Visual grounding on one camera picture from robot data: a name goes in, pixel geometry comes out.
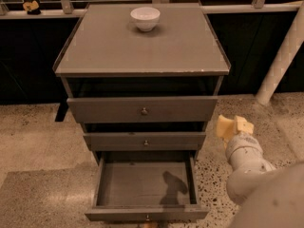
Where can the small yellow black object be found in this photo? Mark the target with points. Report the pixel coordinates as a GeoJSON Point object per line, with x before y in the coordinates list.
{"type": "Point", "coordinates": [32, 7]}

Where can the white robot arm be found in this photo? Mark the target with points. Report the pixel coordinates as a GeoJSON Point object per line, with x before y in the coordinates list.
{"type": "Point", "coordinates": [268, 197]}

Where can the grey middle drawer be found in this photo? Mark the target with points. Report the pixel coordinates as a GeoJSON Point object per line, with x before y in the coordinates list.
{"type": "Point", "coordinates": [133, 141]}

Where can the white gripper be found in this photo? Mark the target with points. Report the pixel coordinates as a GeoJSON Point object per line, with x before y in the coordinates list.
{"type": "Point", "coordinates": [243, 143]}

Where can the grey top drawer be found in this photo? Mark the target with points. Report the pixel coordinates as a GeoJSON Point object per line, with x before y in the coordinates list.
{"type": "Point", "coordinates": [128, 109]}

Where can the white ceramic bowl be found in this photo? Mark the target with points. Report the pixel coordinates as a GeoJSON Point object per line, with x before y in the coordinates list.
{"type": "Point", "coordinates": [145, 18]}

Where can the yellow sponge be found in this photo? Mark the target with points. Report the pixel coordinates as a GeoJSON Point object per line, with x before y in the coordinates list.
{"type": "Point", "coordinates": [225, 128]}

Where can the grey open bottom drawer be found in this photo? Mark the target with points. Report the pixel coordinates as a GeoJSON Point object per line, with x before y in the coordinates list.
{"type": "Point", "coordinates": [161, 184]}

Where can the grey drawer cabinet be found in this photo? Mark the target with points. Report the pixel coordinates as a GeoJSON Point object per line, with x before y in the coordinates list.
{"type": "Point", "coordinates": [107, 56]}

